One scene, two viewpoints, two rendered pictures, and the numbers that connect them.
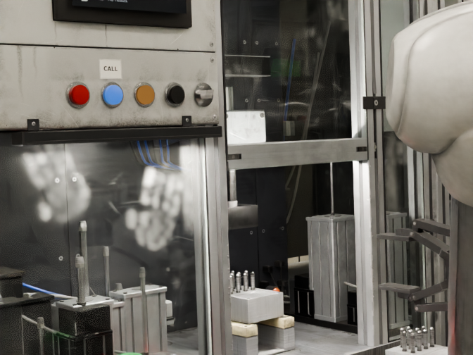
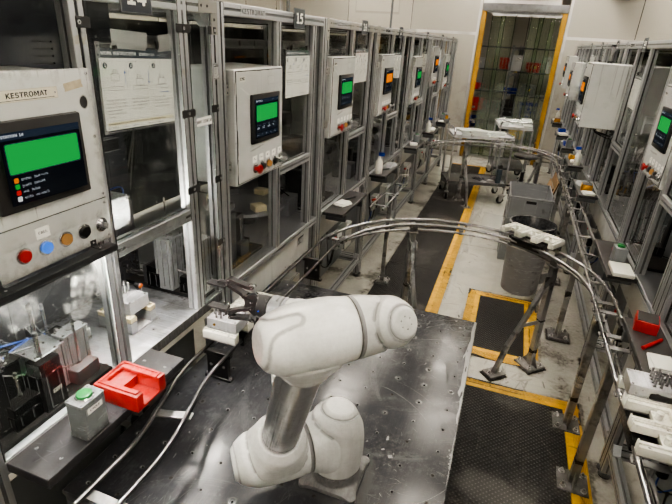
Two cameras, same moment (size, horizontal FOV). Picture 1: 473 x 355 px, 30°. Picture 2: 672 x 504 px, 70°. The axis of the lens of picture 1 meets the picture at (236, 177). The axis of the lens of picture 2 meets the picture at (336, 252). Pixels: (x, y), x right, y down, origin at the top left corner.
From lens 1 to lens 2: 0.60 m
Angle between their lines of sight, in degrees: 37
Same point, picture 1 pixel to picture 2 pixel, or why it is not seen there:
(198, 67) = (96, 209)
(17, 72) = not seen: outside the picture
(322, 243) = (162, 251)
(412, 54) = (272, 348)
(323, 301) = (165, 280)
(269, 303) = (141, 301)
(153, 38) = (67, 203)
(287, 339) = (152, 315)
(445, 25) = (287, 334)
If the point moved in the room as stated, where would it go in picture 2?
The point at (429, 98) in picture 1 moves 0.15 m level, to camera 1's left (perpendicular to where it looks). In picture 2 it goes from (280, 367) to (198, 391)
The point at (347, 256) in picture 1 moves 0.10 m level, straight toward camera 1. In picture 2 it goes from (177, 255) to (180, 265)
